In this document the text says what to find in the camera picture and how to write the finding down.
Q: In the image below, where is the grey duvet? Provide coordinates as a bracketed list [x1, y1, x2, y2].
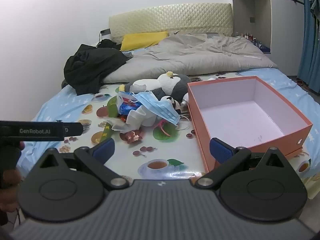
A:
[102, 33, 279, 84]

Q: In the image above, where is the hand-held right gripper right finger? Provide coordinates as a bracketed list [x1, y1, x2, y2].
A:
[194, 138, 295, 190]

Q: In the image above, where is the person's left hand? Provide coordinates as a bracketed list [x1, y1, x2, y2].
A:
[0, 141, 25, 213]

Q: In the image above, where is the small panda plush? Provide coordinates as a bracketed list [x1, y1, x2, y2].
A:
[160, 95, 182, 113]

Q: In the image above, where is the cluster of small bottles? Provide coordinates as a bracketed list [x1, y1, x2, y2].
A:
[233, 31, 271, 53]

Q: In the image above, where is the blue face mask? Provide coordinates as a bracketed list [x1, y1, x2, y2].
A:
[130, 91, 192, 131]

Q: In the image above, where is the grey white penguin plush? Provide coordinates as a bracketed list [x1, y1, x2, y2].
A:
[119, 71, 192, 100]

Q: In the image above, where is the yellow pillow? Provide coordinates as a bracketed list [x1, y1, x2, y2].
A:
[120, 31, 169, 52]

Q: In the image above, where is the fruit printed plastic mat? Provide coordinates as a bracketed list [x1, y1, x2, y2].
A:
[57, 71, 314, 188]

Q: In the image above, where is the blue snack packet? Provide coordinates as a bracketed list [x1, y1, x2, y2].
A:
[117, 91, 143, 117]

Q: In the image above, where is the dark red patterned wrapper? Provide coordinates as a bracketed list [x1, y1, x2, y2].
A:
[119, 127, 145, 144]

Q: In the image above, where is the blue curtain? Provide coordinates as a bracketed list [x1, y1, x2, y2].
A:
[296, 0, 320, 94]

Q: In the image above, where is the pink cardboard box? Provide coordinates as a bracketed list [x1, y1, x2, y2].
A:
[187, 76, 313, 173]

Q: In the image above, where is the white tissue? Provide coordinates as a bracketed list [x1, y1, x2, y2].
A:
[107, 104, 157, 133]

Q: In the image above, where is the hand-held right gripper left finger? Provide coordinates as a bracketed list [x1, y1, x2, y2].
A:
[32, 138, 129, 191]

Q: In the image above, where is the white wardrobe cabinet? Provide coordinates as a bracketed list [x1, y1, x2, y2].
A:
[231, 0, 306, 77]

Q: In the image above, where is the black clothing pile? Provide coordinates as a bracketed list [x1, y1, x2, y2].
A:
[63, 39, 133, 96]

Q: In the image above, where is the cream quilted headboard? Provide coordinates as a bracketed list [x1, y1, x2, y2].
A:
[108, 3, 233, 43]

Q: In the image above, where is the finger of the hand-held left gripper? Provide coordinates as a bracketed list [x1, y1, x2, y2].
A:
[64, 122, 84, 136]

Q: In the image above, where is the green yellow wrapped stick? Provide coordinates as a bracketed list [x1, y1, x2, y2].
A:
[101, 95, 121, 142]

